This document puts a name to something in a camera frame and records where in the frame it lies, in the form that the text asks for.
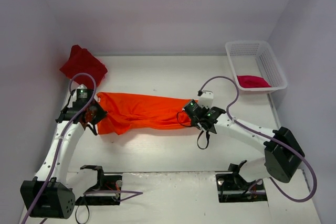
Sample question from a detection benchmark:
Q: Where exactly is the orange t shirt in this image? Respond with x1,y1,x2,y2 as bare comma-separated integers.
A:
97,92,191,135

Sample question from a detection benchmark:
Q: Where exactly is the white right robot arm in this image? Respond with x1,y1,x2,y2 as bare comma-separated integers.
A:
183,100,304,188

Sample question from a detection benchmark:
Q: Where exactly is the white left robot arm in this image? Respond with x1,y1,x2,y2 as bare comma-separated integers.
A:
20,84,107,222

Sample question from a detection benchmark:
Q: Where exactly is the magenta t shirt in basket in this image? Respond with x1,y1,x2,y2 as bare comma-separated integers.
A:
237,76,271,88

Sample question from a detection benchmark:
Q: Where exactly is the folded dark red t shirt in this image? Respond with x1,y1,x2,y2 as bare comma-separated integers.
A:
60,45,108,87

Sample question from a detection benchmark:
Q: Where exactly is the white plastic basket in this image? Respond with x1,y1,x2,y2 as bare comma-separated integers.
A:
225,40,287,93

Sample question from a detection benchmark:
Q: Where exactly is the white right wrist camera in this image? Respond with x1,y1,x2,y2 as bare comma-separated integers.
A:
197,90,214,109

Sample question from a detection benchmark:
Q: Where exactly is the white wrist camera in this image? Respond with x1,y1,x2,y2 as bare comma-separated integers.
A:
197,90,214,109
77,84,87,90

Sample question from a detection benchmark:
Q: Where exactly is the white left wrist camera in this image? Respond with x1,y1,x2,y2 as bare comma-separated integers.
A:
77,84,87,90

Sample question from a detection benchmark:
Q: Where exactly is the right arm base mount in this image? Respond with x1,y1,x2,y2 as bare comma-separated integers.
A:
215,160,267,203

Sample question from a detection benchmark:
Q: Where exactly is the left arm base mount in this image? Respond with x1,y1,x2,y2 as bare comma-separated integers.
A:
71,165,122,206

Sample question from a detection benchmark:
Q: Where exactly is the black cable loop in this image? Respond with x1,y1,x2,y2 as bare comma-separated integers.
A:
75,204,90,223

